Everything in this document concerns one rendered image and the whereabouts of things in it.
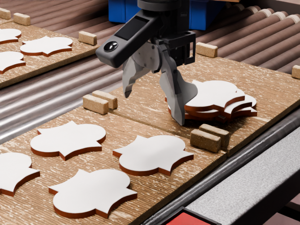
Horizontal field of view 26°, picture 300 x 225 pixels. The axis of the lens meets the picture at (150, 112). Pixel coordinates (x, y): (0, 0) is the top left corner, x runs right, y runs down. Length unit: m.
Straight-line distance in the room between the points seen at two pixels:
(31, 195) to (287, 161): 0.47
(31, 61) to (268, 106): 0.60
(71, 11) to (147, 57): 1.07
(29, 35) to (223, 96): 0.73
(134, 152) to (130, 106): 0.23
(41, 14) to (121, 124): 0.89
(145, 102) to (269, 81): 0.31
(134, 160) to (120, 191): 0.10
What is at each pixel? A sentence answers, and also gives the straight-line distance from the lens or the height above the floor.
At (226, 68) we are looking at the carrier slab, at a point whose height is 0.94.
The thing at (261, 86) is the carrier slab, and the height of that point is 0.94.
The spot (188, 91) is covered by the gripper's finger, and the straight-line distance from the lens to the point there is 1.08.
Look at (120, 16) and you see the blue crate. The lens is 1.95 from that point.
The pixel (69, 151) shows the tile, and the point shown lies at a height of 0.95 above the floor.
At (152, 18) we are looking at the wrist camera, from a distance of 1.05.
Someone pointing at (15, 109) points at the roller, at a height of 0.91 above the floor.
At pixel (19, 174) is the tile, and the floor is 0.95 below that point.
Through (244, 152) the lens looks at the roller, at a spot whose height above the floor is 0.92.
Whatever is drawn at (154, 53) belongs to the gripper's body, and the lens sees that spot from 1.06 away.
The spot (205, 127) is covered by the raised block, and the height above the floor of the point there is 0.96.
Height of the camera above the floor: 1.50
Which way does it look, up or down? 25 degrees down
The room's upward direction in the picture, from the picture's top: straight up
